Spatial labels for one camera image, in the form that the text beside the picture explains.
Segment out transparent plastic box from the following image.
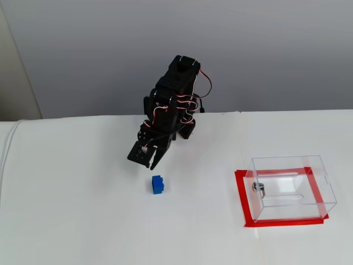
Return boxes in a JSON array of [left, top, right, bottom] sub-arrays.
[[245, 155, 338, 224]]

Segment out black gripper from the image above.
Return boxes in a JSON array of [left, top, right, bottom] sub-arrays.
[[137, 121, 178, 170]]

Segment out red tape square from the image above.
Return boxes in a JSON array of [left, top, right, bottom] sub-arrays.
[[234, 167, 330, 228]]

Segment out blue lego brick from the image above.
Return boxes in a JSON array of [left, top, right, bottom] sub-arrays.
[[151, 174, 168, 195]]

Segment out silver cylinder lock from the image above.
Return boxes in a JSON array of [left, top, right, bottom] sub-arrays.
[[252, 182, 272, 198]]

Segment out red white servo wires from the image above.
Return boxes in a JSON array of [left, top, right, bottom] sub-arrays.
[[142, 68, 213, 129]]

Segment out black table clamp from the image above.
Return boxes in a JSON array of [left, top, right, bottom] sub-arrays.
[[143, 95, 155, 120]]

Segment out black wrist camera board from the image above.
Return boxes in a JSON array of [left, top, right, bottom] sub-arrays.
[[127, 140, 156, 168]]

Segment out white cable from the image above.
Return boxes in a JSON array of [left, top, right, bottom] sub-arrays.
[[0, 119, 22, 177]]

